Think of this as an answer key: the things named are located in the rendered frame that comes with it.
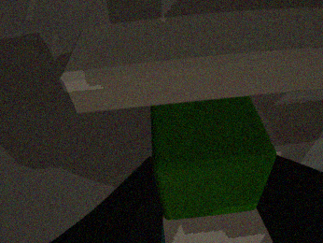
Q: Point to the small green block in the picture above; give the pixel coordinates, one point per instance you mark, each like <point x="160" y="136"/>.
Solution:
<point x="209" y="157"/>

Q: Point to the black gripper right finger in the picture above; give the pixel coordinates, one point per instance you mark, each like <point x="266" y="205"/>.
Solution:
<point x="291" y="204"/>

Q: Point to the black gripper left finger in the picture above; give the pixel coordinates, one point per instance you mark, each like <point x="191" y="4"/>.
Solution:
<point x="131" y="214"/>

